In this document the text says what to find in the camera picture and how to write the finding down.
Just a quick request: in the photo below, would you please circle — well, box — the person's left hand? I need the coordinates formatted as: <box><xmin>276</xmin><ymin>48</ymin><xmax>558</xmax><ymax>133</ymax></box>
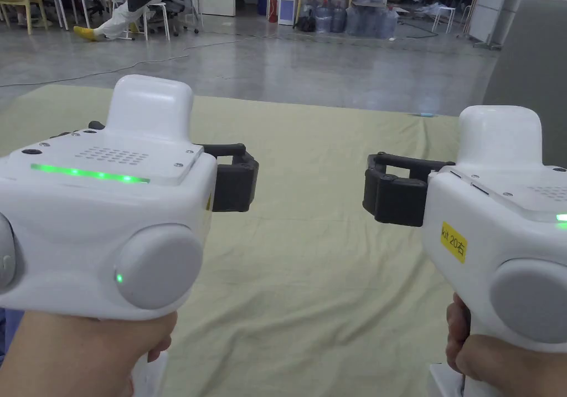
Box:
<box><xmin>0</xmin><ymin>309</ymin><xmax>179</xmax><ymax>397</ymax></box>

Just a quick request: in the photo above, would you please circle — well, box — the yellow plastic chair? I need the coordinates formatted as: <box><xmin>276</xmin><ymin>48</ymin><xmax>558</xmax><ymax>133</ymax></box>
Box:
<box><xmin>0</xmin><ymin>0</ymin><xmax>50</xmax><ymax>34</ymax></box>

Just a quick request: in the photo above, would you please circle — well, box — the group of water bottles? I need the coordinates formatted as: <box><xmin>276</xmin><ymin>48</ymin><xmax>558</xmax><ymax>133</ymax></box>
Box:
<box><xmin>301</xmin><ymin>0</ymin><xmax>400</xmax><ymax>40</ymax></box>

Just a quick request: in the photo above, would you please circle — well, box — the bed with pale green sheet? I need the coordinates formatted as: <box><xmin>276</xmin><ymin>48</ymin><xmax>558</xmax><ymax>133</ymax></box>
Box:
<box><xmin>0</xmin><ymin>84</ymin><xmax>488</xmax><ymax>397</ymax></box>

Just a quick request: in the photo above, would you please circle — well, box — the white stool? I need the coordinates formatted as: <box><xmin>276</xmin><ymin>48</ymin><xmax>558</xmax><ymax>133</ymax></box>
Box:
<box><xmin>129</xmin><ymin>2</ymin><xmax>172</xmax><ymax>42</ymax></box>
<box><xmin>431</xmin><ymin>7</ymin><xmax>457</xmax><ymax>34</ymax></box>

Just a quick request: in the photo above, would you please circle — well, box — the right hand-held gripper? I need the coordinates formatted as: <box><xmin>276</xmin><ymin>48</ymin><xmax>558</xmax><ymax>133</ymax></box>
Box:
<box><xmin>362</xmin><ymin>106</ymin><xmax>567</xmax><ymax>397</ymax></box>

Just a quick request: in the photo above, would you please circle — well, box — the person's right hand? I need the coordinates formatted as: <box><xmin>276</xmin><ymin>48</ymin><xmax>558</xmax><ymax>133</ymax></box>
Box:
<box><xmin>445</xmin><ymin>292</ymin><xmax>567</xmax><ymax>397</ymax></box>

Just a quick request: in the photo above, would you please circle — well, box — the grey padded headboard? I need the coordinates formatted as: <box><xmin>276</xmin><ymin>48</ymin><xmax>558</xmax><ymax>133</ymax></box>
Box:
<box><xmin>482</xmin><ymin>0</ymin><xmax>567</xmax><ymax>168</ymax></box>

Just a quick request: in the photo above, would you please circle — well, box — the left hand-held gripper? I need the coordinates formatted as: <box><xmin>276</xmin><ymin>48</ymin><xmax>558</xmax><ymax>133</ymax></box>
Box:
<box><xmin>0</xmin><ymin>74</ymin><xmax>260</xmax><ymax>397</ymax></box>

